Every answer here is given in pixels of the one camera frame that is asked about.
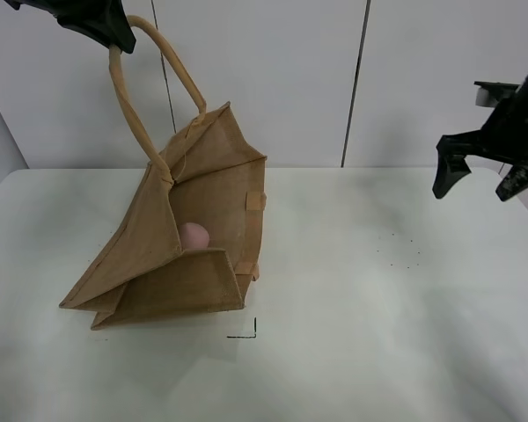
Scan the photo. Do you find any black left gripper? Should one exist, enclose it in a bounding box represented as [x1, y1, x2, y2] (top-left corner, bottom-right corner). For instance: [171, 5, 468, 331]
[5, 0, 136, 54]

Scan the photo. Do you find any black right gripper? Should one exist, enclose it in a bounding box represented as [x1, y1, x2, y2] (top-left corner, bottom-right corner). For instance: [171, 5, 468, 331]
[432, 75, 528, 202]

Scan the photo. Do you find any pink peach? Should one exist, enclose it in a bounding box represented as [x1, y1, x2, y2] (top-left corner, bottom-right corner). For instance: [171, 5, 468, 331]
[178, 222, 210, 250]

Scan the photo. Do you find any brown linen tote bag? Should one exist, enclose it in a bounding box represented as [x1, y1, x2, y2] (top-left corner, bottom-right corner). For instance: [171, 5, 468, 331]
[61, 15, 267, 330]

